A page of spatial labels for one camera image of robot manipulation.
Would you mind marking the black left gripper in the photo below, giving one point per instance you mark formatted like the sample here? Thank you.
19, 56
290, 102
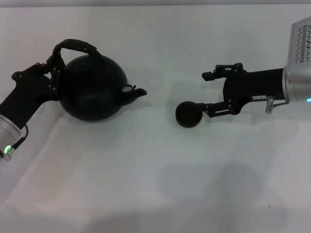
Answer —
26, 89

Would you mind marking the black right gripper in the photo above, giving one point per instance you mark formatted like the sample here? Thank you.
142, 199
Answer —
252, 85

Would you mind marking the small dark teacup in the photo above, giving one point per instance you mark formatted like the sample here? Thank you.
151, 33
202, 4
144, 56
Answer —
188, 114

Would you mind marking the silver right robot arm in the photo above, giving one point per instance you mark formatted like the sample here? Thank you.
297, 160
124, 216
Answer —
297, 82

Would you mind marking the silver vented wrist housing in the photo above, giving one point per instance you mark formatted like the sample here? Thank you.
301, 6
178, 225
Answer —
302, 41

